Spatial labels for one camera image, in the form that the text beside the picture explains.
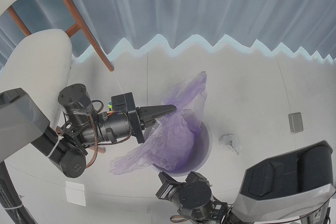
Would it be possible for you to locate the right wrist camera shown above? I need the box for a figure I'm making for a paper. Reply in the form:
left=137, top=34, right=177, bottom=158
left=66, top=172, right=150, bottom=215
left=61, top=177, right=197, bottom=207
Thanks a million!
left=185, top=171, right=209, bottom=187

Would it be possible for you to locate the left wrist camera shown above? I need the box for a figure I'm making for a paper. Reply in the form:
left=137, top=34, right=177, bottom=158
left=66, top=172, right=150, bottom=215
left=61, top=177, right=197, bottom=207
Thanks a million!
left=107, top=92, right=136, bottom=114

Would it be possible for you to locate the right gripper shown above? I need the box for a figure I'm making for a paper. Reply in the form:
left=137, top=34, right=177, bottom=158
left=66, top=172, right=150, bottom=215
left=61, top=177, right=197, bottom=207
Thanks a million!
left=156, top=171, right=185, bottom=201

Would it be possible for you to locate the white wooden chair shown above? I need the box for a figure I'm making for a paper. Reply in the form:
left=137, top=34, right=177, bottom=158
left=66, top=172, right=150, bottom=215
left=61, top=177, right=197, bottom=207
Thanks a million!
left=0, top=0, right=114, bottom=155

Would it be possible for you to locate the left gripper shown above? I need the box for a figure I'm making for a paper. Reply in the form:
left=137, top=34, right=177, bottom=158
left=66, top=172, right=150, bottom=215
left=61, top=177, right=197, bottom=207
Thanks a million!
left=99, top=104, right=177, bottom=144

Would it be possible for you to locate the white trash bin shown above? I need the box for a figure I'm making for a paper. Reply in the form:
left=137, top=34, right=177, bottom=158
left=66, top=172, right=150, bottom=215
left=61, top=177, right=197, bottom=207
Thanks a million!
left=152, top=123, right=213, bottom=177

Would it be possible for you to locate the crumpled white paper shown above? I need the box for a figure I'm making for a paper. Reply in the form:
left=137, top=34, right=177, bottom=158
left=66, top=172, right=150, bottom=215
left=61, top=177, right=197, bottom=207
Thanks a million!
left=219, top=134, right=242, bottom=156

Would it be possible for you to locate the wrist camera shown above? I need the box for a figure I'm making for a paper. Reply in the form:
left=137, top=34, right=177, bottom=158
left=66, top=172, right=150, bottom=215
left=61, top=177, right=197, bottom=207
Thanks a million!
left=107, top=92, right=136, bottom=114
left=185, top=171, right=209, bottom=187

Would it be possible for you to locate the purple plastic bag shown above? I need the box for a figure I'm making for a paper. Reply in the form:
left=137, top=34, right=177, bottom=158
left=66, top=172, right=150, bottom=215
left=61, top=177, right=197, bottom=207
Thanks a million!
left=109, top=70, right=208, bottom=176

